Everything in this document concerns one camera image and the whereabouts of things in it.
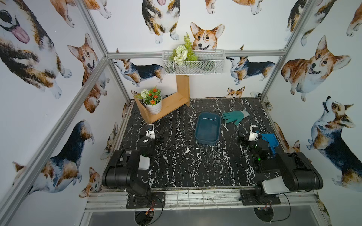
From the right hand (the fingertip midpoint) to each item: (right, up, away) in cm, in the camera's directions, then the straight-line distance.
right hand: (250, 128), depth 89 cm
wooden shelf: (-53, +18, +21) cm, 60 cm away
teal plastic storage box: (-25, -1, +12) cm, 28 cm away
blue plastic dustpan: (+18, -9, +8) cm, 22 cm away
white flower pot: (-63, +12, +9) cm, 65 cm away
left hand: (-62, +1, +3) cm, 63 cm away
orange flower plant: (-63, +20, +4) cm, 67 cm away
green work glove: (-3, +7, +21) cm, 22 cm away
